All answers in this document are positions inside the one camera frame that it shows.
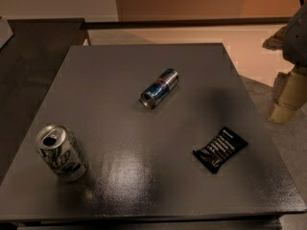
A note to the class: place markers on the silver green soda can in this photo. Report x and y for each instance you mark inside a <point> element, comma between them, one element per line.
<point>59,149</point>

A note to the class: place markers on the blue silver redbull can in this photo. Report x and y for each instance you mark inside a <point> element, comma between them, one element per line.
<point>162,86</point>

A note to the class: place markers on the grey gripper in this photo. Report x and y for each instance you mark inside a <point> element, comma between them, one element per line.
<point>296,40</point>

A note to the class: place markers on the black snack packet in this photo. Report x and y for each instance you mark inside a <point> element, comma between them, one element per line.
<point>220,149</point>

